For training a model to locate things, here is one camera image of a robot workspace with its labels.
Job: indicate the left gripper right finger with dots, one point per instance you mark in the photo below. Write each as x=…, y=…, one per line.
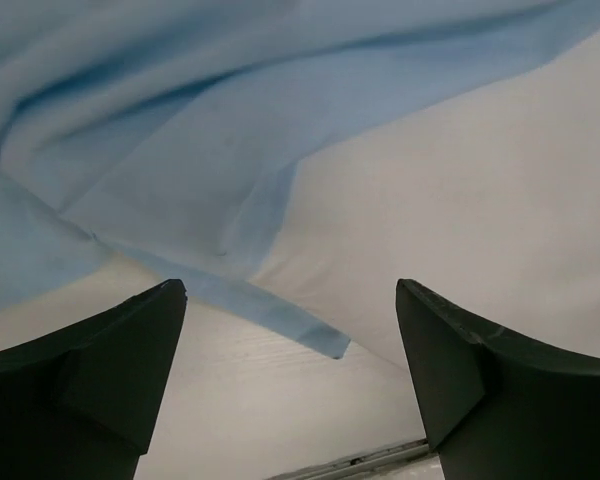
x=496, y=404

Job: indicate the light blue pillowcase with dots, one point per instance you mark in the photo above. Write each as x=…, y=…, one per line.
x=170, y=131

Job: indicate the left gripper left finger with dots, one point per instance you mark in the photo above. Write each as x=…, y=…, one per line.
x=82, y=402

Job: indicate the white pillow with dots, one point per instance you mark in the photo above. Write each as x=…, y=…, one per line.
x=490, y=198

